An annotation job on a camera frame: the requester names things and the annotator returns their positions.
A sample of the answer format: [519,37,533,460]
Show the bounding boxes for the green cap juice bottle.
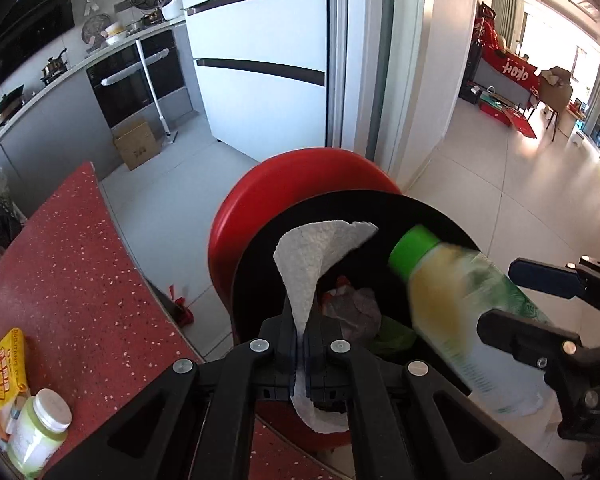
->
[389,226,552,419]

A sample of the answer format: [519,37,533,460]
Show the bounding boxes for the pale green tall bottle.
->
[7,388,72,478]

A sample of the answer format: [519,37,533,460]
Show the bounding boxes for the white paper towel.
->
[273,220,377,434]

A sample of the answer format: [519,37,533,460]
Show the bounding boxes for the yellow orange snack bag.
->
[0,327,30,442]

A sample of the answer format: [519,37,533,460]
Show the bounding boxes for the red snack bag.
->
[322,285,381,344]

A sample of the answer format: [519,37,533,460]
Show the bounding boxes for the black trash bin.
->
[232,190,478,342]

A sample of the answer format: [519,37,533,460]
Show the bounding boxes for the brown chair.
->
[539,66,572,140]

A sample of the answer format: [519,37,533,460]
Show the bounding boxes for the red banner with text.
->
[468,3,540,110]

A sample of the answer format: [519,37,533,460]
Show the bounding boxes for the red plastic stool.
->
[206,147,402,453]

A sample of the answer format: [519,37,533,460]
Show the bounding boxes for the cardboard box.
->
[114,120,161,171]

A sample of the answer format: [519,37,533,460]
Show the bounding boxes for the black built-in oven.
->
[86,29,185,127]

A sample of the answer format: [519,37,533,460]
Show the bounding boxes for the black wok on stove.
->
[0,84,24,128]

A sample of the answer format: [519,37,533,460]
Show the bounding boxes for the steel pot with lid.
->
[41,49,68,86]

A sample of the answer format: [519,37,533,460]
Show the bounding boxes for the white refrigerator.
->
[183,0,327,162]

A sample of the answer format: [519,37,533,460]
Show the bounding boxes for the white bowl on counter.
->
[105,29,128,46]

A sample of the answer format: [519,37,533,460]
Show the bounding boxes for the round grey trivet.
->
[81,13,112,47]

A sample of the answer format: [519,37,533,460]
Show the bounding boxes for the white rice cooker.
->
[160,0,184,21]

